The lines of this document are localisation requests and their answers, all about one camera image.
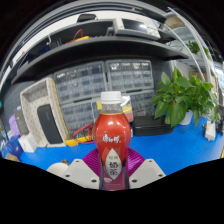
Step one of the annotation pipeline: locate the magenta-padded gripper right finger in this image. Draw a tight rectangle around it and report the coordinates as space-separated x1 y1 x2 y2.
125 148 167 190

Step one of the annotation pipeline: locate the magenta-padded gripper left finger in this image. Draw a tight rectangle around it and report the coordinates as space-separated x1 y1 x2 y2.
63 148 102 190

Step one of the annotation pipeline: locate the red drink bottle white cap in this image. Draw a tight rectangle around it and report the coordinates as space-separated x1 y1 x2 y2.
92 90 132 192

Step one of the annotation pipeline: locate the yellow multimeter with red leads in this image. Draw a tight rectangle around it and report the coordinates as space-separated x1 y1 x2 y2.
64 123 96 148

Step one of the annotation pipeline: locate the flat black box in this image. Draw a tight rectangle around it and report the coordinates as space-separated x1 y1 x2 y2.
132 114 174 137

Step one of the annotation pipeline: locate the small clear drawer cabinet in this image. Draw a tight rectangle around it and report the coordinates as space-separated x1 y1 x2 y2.
59 101 98 134
128 89 156 118

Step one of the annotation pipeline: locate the drawer cabinet with coloured labels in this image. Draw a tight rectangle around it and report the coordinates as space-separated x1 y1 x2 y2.
96 94 134 123

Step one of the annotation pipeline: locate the white plant pot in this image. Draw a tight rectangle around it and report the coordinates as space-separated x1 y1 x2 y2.
179 110 194 126

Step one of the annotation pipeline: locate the dark grey upright box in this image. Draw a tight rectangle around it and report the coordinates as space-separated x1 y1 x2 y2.
13 105 30 136

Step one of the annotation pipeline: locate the green leafy plant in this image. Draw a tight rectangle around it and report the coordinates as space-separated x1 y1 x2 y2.
149 67 218 128

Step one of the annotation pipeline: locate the white pegboard tray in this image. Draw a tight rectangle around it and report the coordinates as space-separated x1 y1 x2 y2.
19 77 70 148

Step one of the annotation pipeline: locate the wide clear drawer cabinet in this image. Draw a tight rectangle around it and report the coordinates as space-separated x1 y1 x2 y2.
53 60 108 105

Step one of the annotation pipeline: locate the white metal rack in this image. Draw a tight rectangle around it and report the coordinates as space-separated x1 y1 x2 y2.
164 6 224 111

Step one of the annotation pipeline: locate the black wall shelf unit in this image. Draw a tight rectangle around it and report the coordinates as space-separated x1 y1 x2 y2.
0 11 191 84

